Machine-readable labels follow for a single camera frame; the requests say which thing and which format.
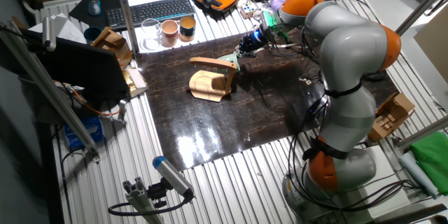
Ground dark teal mug yellow inside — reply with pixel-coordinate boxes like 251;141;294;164
178;15;197;43

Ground diagonal aluminium frame bar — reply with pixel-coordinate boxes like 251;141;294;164
0;20;101;158

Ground green cloth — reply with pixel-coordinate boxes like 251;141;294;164
409;131;448;196

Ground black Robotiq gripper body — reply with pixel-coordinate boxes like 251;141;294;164
239;27;269;58

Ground silver camera blue tip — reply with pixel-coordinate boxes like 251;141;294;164
152;155;195;199

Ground brown cardboard sheet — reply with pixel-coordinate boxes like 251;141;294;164
413;5;448;85

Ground dark marble pattern mat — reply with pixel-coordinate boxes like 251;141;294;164
134;27;400;172

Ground orange cable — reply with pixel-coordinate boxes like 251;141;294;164
52;80;122;117

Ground blue tissue pack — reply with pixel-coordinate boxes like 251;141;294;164
64;115;105;150

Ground silver aluminium post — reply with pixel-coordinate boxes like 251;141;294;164
115;0;141;55

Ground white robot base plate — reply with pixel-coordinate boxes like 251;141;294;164
349;145;410;218

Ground black camera cable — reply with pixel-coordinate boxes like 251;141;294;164
107;192;193;217

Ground pink brown ceramic mug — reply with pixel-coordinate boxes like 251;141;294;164
160;19;180;48

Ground pale rolled sheet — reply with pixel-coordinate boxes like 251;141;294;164
398;152;440;200

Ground black mouse pad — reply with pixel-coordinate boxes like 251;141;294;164
68;0;122;25

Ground gold foil box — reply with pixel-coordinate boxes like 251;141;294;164
122;66;148;98

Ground Rubik's cube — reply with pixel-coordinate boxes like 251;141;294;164
239;0;258;20

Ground aluminium profile camera mount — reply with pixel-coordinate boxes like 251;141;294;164
122;176;169;224

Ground silver cylinder camera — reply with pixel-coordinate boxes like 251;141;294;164
41;16;57;52

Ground wooden cup rack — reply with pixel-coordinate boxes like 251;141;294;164
188;57;239;104

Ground black monitor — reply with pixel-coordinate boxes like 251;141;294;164
20;29;130;102

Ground crumpled white plastic bag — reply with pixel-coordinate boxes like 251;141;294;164
253;3;274;22

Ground black computer keyboard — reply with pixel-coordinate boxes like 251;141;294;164
104;0;196;32

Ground dark blue cup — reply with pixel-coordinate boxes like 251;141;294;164
83;26;103;45

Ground pale green ceramic cup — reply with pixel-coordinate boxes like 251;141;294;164
217;51;242;74

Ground grey computer mouse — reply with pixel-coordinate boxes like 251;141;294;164
87;0;102;17

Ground clear glass cup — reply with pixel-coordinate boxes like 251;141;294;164
140;17;162;50

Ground brown wooden cardboard box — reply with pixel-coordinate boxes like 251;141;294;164
91;27;133;71

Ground white paper sheets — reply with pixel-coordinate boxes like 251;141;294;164
28;13;87;45

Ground open cardboard box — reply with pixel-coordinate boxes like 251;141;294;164
367;92;416;144

